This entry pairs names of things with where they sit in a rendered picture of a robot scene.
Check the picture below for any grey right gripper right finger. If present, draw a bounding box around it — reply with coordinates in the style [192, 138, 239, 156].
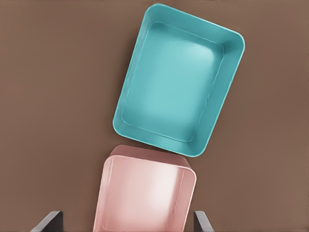
[193, 210, 213, 232]

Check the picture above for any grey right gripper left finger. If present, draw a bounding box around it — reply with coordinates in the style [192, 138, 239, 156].
[29, 210, 64, 232]

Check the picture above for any pink rectangular tray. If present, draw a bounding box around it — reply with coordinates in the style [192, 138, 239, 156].
[92, 144, 197, 232]

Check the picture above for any teal rectangular tray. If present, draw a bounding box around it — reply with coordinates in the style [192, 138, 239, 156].
[112, 2, 246, 158]

